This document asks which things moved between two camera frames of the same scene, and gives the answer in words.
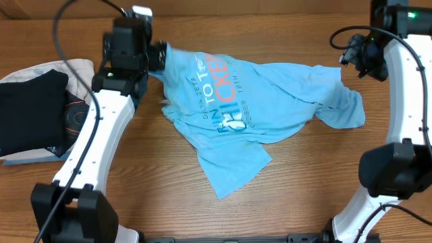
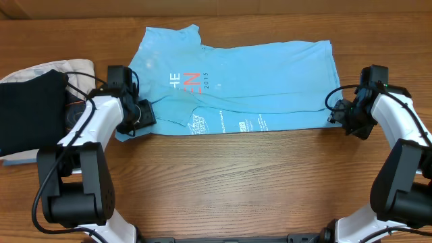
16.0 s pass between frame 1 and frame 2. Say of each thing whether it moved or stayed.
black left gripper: moved
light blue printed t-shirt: moved
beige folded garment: stayed
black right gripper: moved
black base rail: stayed
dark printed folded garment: stayed
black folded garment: stayed
